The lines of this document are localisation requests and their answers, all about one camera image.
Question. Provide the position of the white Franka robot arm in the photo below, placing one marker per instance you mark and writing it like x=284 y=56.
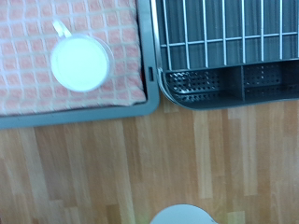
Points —
x=183 y=215

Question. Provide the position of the grey plastic crate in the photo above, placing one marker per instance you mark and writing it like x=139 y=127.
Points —
x=150 y=102

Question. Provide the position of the white plastic mug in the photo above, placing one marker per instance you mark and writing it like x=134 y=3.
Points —
x=79 y=63

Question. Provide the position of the pink checked cloth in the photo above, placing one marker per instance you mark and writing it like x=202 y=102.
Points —
x=28 y=84

